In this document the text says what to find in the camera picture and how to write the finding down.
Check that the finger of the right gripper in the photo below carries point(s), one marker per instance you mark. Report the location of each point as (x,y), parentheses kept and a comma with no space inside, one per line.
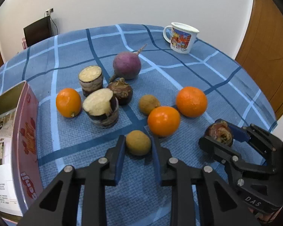
(220,152)
(259,139)

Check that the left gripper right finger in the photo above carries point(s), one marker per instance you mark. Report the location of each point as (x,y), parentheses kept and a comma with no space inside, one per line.
(203,187)

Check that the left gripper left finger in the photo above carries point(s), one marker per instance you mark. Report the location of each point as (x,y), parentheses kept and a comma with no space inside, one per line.
(58,203)

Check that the dark passion fruit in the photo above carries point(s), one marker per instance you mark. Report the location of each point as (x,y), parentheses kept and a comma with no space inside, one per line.
(122,91)
(220,132)

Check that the orange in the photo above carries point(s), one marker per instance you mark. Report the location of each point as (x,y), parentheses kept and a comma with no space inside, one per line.
(68,102)
(191,102)
(163,121)

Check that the brown kiwi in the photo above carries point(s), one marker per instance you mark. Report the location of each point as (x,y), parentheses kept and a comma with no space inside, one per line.
(138,143)
(147,103)

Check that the cut eggplant piece front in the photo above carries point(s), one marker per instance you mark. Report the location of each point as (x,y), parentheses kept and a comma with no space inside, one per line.
(102,108)

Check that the cut eggplant piece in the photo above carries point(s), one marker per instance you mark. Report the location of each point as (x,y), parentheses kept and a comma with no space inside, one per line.
(102,108)
(91,79)

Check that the cut eggplant piece back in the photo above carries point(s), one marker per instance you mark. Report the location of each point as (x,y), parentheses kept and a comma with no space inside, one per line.
(91,79)

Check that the purple round radish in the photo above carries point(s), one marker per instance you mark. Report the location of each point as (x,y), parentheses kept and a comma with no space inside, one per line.
(127,65)

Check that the pink tin box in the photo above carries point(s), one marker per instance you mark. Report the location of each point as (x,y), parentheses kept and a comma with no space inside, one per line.
(20,181)

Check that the brown wooden door right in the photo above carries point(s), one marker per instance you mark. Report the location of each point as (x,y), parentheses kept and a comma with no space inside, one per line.
(261,52)

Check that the white printed mug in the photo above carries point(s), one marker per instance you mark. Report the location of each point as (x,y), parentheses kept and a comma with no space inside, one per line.
(181,37)

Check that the black television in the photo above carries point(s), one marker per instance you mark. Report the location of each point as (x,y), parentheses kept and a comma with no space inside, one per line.
(38,31)

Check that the wall socket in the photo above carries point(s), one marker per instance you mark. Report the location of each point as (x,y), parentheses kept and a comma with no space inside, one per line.
(49,11)

